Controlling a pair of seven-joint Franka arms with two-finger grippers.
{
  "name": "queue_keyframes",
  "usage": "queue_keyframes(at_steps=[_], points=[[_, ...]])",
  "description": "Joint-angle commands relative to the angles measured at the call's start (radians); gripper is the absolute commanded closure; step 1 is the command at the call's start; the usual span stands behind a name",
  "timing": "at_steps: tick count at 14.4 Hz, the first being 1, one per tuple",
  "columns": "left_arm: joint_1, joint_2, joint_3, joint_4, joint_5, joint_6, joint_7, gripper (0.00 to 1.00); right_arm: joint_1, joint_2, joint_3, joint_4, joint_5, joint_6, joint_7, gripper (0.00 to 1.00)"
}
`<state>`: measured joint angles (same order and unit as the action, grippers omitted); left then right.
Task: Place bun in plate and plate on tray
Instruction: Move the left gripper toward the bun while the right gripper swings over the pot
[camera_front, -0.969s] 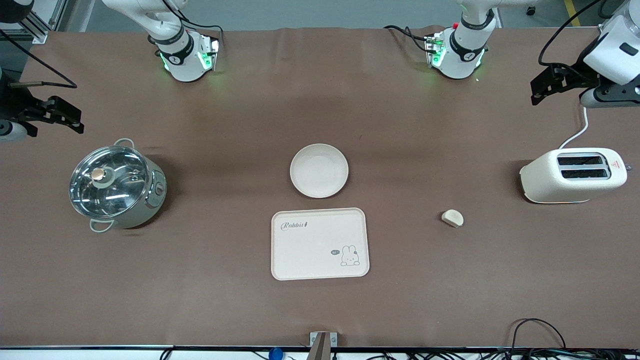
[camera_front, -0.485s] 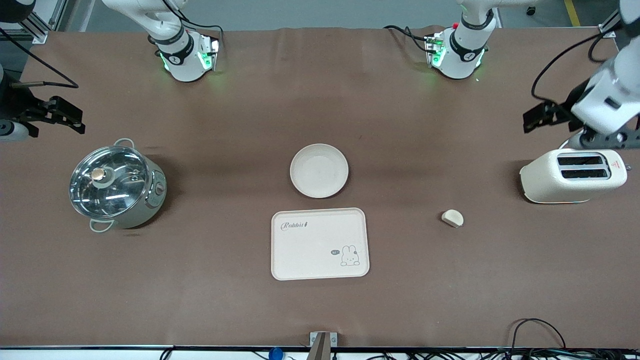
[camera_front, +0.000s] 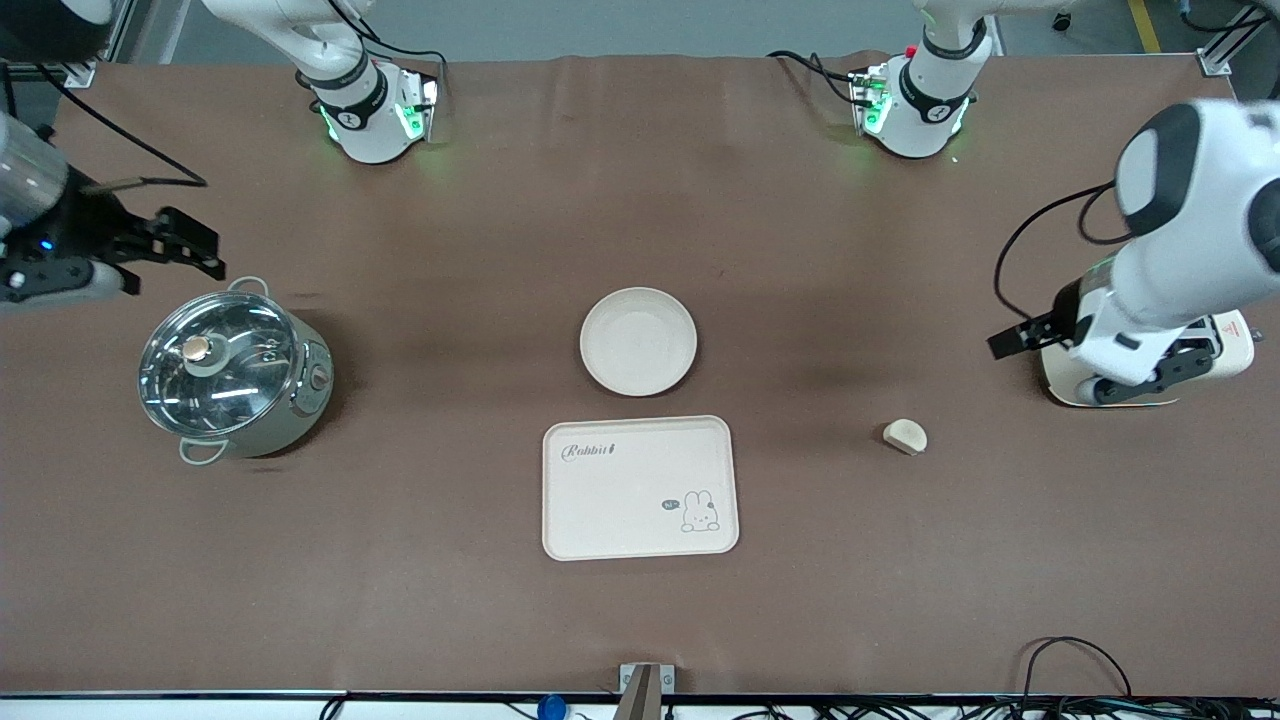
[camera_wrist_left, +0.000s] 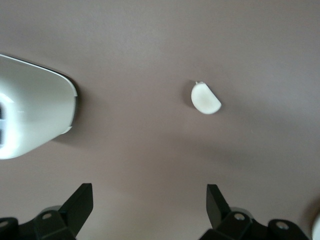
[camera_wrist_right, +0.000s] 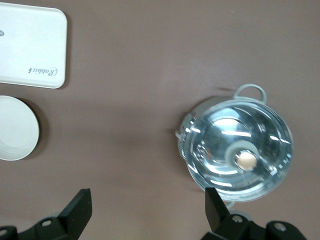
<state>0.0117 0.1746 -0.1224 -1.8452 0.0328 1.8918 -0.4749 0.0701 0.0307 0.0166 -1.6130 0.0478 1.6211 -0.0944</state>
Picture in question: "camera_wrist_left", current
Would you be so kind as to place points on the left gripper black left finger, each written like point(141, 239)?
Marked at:
point(50, 225)

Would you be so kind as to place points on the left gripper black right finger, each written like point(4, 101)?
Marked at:
point(237, 227)

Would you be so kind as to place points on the round beige plate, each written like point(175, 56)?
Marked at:
point(317, 227)

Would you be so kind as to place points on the white half-moon steamed bun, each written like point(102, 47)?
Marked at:
point(205, 98)

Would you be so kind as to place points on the cream white two-slot toaster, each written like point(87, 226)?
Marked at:
point(37, 100)

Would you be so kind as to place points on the brown table cover cloth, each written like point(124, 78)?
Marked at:
point(150, 37)

